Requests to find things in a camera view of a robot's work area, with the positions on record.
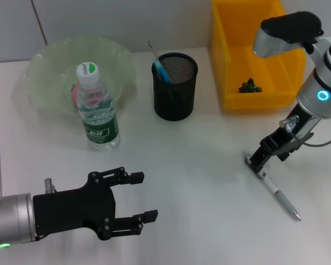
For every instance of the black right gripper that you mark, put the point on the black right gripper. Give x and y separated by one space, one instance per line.
292 129

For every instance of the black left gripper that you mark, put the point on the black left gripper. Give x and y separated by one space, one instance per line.
71 209

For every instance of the white grey pen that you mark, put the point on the white grey pen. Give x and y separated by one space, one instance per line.
281 197

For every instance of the clear water bottle green label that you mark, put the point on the clear water bottle green label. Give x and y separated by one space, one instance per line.
99 132

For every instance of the blue scissors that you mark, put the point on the blue scissors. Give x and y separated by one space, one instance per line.
162 73

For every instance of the clear plastic ruler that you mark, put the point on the clear plastic ruler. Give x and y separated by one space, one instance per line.
154 51

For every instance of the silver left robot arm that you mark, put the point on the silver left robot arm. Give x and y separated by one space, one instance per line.
13 220

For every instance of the black mesh pen holder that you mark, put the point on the black mesh pen holder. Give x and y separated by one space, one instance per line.
173 102

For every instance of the green glass fruit bowl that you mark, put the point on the green glass fruit bowl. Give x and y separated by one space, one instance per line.
52 63

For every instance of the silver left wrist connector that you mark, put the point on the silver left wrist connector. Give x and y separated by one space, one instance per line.
48 185

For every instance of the yellow plastic bin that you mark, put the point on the yellow plastic bin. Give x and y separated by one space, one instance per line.
237 55

